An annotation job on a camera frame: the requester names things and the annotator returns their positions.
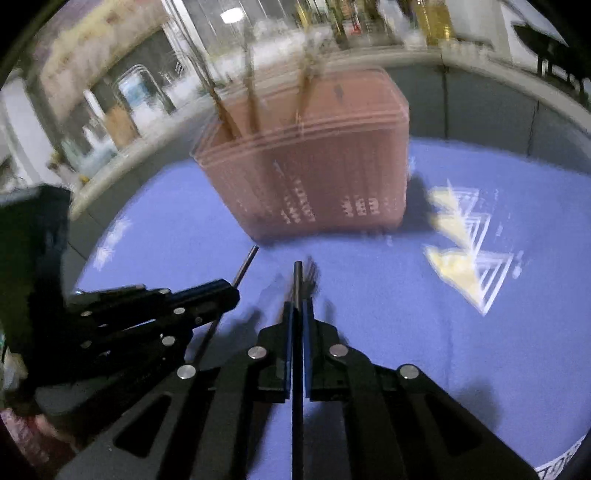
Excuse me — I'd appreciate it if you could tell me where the dark chopstick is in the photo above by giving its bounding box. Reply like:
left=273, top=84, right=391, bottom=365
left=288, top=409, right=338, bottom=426
left=192, top=245, right=259, bottom=370
left=291, top=261, right=304, bottom=480

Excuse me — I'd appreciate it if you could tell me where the wooden cutting board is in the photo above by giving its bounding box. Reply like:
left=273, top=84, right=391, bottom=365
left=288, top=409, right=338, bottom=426
left=104, top=105, right=139, bottom=150

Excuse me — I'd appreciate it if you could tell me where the pink perforated utensil basket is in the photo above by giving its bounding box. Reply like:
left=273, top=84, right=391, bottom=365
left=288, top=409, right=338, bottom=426
left=192, top=67, right=410, bottom=241

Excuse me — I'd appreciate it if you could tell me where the black wok on stove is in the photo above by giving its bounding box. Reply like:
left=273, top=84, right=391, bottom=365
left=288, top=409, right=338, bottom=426
left=512, top=23, right=590, bottom=93

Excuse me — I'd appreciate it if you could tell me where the yellow cooking oil bottle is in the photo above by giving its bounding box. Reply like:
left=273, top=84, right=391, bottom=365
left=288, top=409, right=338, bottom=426
left=412, top=0, right=456, bottom=46

